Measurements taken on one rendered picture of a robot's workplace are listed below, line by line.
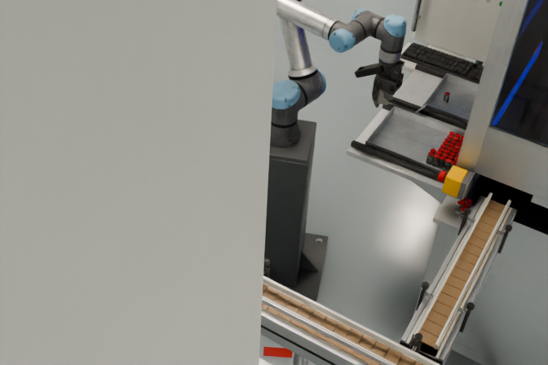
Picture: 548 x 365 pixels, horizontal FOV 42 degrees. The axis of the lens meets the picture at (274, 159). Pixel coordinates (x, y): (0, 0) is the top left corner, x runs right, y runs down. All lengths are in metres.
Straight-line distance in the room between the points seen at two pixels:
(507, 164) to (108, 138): 1.93
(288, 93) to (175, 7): 2.10
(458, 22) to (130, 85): 2.88
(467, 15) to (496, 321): 1.35
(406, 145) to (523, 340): 0.86
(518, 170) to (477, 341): 0.88
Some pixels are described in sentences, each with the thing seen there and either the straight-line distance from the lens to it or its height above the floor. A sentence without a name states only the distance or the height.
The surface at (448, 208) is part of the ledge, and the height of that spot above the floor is 0.88.
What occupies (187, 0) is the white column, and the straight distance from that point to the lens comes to 0.58.
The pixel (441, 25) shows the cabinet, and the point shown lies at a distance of 3.40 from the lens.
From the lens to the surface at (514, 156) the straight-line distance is 2.36.
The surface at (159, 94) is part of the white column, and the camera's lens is 0.59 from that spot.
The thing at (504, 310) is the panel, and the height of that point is 0.45.
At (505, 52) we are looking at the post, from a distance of 2.18.
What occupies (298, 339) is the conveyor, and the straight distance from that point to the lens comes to 2.01.
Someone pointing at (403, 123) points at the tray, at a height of 0.88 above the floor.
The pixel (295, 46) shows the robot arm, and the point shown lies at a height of 1.14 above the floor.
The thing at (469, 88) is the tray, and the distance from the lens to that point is 3.07.
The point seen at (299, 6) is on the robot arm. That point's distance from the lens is 2.45.
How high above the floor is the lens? 2.56
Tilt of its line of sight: 41 degrees down
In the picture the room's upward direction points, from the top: 3 degrees clockwise
